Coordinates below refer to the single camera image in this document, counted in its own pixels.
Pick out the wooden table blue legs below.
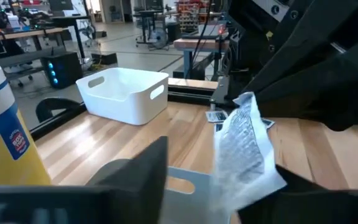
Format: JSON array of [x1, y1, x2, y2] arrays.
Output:
[[172, 37, 230, 80]]

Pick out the black office table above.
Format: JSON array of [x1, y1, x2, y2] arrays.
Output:
[[132, 8, 181, 44]]

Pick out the white packet grey print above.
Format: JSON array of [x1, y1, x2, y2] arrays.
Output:
[[209, 91, 288, 215]]

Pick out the shelf with red bins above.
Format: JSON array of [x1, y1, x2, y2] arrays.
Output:
[[175, 0, 205, 32]]

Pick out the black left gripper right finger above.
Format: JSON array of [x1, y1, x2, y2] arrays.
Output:
[[237, 165, 335, 224]]

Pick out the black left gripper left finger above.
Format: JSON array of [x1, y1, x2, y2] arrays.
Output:
[[87, 136, 169, 224]]

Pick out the wooden workbench black legs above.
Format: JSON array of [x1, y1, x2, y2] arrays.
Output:
[[0, 26, 85, 88]]

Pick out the black computer tower blue lights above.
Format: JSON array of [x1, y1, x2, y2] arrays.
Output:
[[40, 50, 83, 90]]

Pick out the small black floor fan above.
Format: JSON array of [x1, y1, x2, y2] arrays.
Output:
[[149, 26, 171, 51]]

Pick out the black box on floor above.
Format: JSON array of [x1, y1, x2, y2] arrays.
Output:
[[90, 51, 118, 66]]

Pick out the yellow white Lysol wipes canister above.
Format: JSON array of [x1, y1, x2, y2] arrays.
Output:
[[0, 39, 52, 187]]

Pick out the black computer monitor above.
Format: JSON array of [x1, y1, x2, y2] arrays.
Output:
[[47, 0, 75, 12]]

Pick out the light grey plastic bin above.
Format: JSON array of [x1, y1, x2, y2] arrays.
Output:
[[160, 166, 232, 224]]

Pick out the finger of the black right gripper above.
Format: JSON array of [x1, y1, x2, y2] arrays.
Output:
[[249, 34, 358, 131]]

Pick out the white plastic bin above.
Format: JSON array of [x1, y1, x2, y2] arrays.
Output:
[[75, 67, 170, 126]]

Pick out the silver device red light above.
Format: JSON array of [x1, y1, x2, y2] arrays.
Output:
[[196, 23, 228, 40]]

